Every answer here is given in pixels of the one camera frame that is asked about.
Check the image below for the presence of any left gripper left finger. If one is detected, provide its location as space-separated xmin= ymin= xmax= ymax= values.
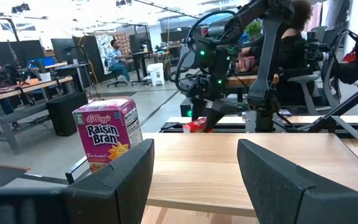
xmin=0 ymin=138 xmax=155 ymax=224

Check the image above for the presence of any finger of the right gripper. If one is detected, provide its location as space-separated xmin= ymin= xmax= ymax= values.
xmin=204 ymin=111 xmax=226 ymax=131

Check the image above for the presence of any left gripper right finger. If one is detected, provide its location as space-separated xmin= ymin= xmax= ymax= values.
xmin=237 ymin=138 xmax=358 ymax=224

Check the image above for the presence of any Froot Loops cereal box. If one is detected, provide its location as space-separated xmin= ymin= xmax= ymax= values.
xmin=181 ymin=116 xmax=214 ymax=134

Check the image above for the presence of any Raisin Bran cereal box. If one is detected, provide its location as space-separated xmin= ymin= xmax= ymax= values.
xmin=72 ymin=98 xmax=144 ymax=174

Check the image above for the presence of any white step stool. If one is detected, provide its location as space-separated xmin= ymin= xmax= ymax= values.
xmin=146 ymin=62 xmax=165 ymax=87

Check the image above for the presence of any grey office chair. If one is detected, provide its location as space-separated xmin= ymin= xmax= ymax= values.
xmin=286 ymin=26 xmax=344 ymax=116

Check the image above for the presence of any black speaker box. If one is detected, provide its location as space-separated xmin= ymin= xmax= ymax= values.
xmin=45 ymin=91 xmax=90 ymax=138

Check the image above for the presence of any black office chair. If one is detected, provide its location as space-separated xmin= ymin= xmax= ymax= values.
xmin=104 ymin=58 xmax=130 ymax=88

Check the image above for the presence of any colourful printed cloth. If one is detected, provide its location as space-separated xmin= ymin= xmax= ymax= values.
xmin=94 ymin=33 xmax=115 ymax=75

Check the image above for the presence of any wooden workbench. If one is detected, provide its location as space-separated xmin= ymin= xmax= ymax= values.
xmin=0 ymin=75 xmax=75 ymax=156

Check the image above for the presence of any black monitor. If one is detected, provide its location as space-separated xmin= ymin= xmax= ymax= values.
xmin=50 ymin=37 xmax=78 ymax=65
xmin=0 ymin=39 xmax=45 ymax=68

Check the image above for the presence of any black aluminium rail frame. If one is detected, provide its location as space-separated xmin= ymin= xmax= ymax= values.
xmin=159 ymin=77 xmax=358 ymax=158

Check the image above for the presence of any wooden shelf with black frame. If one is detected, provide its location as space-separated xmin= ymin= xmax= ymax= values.
xmin=65 ymin=132 xmax=358 ymax=218

